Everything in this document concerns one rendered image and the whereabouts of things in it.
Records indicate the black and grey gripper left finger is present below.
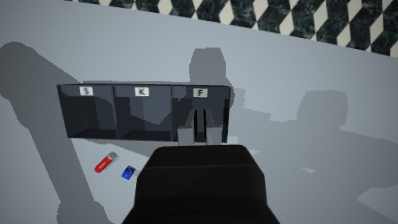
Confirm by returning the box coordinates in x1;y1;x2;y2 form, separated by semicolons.
177;110;198;146

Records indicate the blue die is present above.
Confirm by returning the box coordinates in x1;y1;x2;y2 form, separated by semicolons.
122;166;135;180

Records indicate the dark grey rack of three bins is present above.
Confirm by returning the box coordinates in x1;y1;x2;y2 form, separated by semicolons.
56;83;231;143

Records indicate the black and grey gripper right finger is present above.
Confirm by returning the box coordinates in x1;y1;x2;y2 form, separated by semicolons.
203;109;222;145

